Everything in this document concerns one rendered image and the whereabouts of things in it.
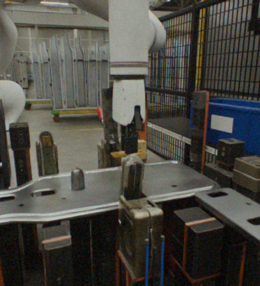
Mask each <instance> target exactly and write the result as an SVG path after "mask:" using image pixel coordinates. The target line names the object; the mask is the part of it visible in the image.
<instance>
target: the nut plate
mask: <svg viewBox="0 0 260 286"><path fill-rule="evenodd" d="M134 154H135V155H146V154H148V153H147V152H145V151H144V150H138V153H134ZM111 155H112V156H113V157H114V158H121V157H127V156H128V155H131V154H125V153H124V151H121V152H111Z"/></svg>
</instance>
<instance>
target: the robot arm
mask: <svg viewBox="0 0 260 286"><path fill-rule="evenodd" d="M5 1H11V2H17V3H23V4H39V3H41V2H43V1H44V0H0V75H2V74H3V73H4V72H5V71H6V69H7V68H8V67H9V65H10V64H11V62H12V60H13V57H14V54H15V49H16V44H17V37H18V34H17V28H16V26H15V24H13V22H12V21H11V19H10V18H9V17H8V15H7V14H6V13H5V12H4V10H3V4H4V2H5ZM71 1H72V2H73V3H74V4H75V5H76V6H77V7H79V8H81V9H82V10H84V11H85V12H88V13H90V14H93V15H95V16H98V17H100V18H102V19H103V20H105V21H107V22H109V34H110V75H115V77H112V79H113V80H114V86H113V95H112V118H113V120H115V121H116V122H118V123H120V133H121V151H124V153H125V154H134V153H138V136H139V131H141V124H143V123H144V121H145V93H144V80H143V79H145V77H143V75H147V74H148V54H150V53H156V52H158V51H159V50H161V49H162V47H163V45H164V44H165V43H166V38H167V36H166V31H165V29H164V27H163V25H162V24H161V23H160V21H159V20H158V18H157V17H156V16H155V15H154V14H152V13H151V11H150V10H149V0H71ZM0 99H2V102H3V109H4V119H5V124H6V130H9V125H10V123H16V122H17V120H18V119H19V116H20V114H21V113H22V111H23V108H24V105H25V103H26V98H25V95H24V92H23V90H22V88H21V86H20V85H19V84H17V83H15V82H12V81H7V80H0ZM133 122H134V123H133ZM6 134H7V139H8V149H9V155H10V165H11V186H10V187H9V189H12V188H14V187H17V184H16V174H15V164H14V158H13V151H12V149H11V142H10V132H6Z"/></svg>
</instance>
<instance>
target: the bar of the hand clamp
mask: <svg viewBox="0 0 260 286"><path fill-rule="evenodd" d="M112 95H113V87H110V88H101V101H102V118H103V127H104V136H105V140H106V144H107V149H106V150H107V151H109V150H110V148H109V139H108V135H113V137H114V141H115V142H116V144H115V149H116V150H118V149H119V138H118V128H117V122H116V121H115V120H113V118H112Z"/></svg>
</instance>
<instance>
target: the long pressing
mask: <svg viewBox="0 0 260 286"><path fill-rule="evenodd" d="M150 168H152V169H150ZM83 172H84V181H85V188H84V189H81V190H72V189H71V188H70V174H71V173H61V174H52V175H44V176H40V177H37V178H35V179H33V180H31V181H29V182H27V183H24V184H22V185H20V186H18V187H14V188H12V189H6V190H0V198H4V197H8V196H14V197H15V199H14V200H12V201H6V202H0V226H1V225H8V224H10V223H39V224H45V223H55V222H61V221H68V220H71V219H76V218H82V217H88V216H95V215H101V214H105V213H110V212H115V211H118V210H119V198H120V183H121V166H115V167H109V168H100V169H91V170H86V171H83ZM142 184H143V187H142V192H144V194H145V195H146V196H148V197H149V198H150V199H151V200H152V201H153V202H154V203H155V204H161V203H168V202H171V201H177V200H181V199H188V198H194V197H195V196H194V195H193V194H194V193H196V192H203V191H208V190H214V189H218V188H221V186H220V184H218V183H217V182H215V181H213V180H211V179H210V178H208V177H206V176H204V175H202V174H201V173H199V172H197V171H195V170H194V169H192V168H190V167H189V166H187V165H185V164H183V163H181V162H180V161H177V160H167V161H159V162H153V163H144V177H143V180H142ZM173 185H175V186H176V187H174V186H173ZM47 191H54V192H55V194H51V195H46V196H39V197H32V196H31V195H32V194H33V193H38V192H47ZM62 198H66V199H62ZM21 204H24V205H23V206H20V205H21Z"/></svg>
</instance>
